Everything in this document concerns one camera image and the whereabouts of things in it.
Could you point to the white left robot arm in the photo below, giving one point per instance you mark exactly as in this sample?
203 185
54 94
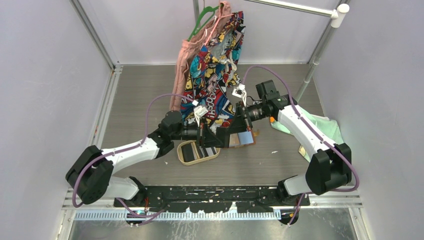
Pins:
92 175

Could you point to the pink clothes hanger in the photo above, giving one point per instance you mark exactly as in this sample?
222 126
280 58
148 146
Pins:
218 21

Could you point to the green clothes hanger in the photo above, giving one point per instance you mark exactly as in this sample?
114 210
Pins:
200 23

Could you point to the colourful comic print shorts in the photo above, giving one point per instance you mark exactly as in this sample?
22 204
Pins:
212 71

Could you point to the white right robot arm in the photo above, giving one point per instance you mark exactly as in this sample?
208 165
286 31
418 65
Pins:
330 163

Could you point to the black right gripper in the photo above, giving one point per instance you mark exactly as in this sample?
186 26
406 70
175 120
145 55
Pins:
239 124

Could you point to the mint green cartoon cloth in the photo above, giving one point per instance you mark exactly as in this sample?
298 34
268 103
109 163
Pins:
327 126

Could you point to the pink hanging garment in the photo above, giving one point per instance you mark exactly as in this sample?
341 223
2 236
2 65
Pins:
185 57

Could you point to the stack of dark cards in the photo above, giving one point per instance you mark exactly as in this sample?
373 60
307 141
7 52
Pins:
195 153

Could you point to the white clothes rack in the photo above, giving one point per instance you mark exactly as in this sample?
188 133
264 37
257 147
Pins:
289 31

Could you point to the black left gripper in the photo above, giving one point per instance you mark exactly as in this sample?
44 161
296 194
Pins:
209 139

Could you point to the beige oval card tray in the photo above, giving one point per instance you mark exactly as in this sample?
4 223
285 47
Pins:
195 155

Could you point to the brown leather card holder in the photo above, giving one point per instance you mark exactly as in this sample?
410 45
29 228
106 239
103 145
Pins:
242 139

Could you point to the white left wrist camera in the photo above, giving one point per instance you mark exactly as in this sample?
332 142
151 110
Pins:
199 111

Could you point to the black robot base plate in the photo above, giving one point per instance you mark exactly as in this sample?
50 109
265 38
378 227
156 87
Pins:
211 199

